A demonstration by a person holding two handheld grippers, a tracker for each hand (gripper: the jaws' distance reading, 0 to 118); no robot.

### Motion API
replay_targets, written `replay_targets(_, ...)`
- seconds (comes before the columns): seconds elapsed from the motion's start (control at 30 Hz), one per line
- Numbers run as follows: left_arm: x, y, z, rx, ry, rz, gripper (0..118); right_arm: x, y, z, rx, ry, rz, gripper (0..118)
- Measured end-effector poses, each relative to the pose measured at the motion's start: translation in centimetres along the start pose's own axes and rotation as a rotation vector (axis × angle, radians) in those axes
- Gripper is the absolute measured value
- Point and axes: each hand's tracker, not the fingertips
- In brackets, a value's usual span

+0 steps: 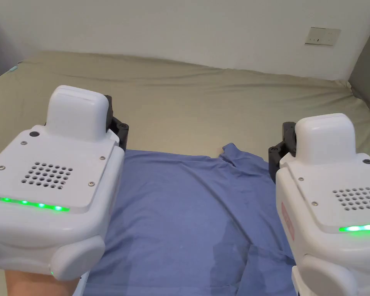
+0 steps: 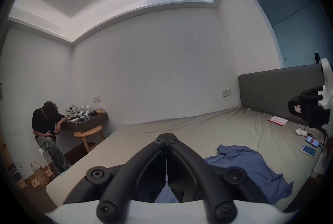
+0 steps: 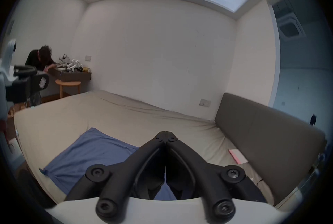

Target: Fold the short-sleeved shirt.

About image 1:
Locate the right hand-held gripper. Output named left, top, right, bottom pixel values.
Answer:
left=268, top=113, right=370, bottom=296

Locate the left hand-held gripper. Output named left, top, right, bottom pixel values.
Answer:
left=0, top=86, right=130, bottom=296

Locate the person's left hand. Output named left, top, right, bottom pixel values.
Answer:
left=4, top=269, right=81, bottom=296

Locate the bed with beige sheet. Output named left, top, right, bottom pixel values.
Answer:
left=0, top=50, right=370, bottom=296

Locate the blue shirt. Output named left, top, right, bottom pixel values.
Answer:
left=82, top=142, right=297, bottom=296

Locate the white wall socket plate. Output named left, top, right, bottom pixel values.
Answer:
left=305, top=27, right=341, bottom=47

